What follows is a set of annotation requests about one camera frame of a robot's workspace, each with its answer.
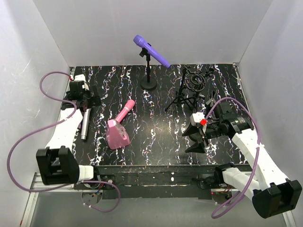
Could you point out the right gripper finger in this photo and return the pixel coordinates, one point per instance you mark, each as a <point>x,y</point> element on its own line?
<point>192,130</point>
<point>197,147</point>

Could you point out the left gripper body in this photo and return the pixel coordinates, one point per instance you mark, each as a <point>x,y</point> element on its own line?
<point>87,101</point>

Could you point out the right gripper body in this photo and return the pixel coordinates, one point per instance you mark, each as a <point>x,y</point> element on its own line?
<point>203,136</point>

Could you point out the silver microphone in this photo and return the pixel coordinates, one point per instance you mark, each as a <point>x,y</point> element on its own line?
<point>85,124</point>

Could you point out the black round-base stand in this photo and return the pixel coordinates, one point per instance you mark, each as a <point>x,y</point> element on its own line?
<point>211,101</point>
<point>147,83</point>

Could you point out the purple smooth microphone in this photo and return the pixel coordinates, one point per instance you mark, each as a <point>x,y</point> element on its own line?
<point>140,41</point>

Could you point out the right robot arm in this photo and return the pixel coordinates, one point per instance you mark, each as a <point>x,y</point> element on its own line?
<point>269,189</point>

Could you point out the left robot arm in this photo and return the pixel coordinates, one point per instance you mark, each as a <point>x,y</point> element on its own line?
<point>56,162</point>

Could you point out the pink microphone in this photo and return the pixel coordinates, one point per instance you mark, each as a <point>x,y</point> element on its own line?
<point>126,109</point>

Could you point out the pink microphone holder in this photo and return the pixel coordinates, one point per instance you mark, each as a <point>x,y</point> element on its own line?
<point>116,135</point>

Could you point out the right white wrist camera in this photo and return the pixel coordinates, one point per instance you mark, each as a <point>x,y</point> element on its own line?
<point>197,119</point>

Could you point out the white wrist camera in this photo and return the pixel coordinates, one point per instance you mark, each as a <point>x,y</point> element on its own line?
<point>197,119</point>
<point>81,80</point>

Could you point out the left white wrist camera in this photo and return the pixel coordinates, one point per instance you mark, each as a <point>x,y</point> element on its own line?
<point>81,80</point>

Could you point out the black tripod shock-mount stand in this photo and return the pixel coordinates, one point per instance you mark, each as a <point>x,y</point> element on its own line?
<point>191,86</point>

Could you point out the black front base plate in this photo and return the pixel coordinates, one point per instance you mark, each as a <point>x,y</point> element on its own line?
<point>174,181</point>

